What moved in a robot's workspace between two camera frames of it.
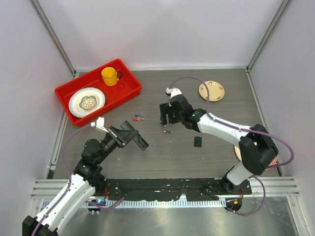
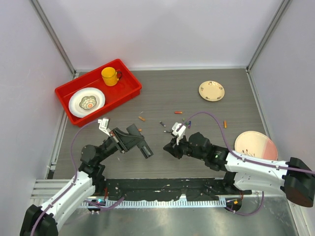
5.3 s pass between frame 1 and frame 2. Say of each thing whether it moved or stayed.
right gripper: moved
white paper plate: stayed
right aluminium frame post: stayed
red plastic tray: stayed
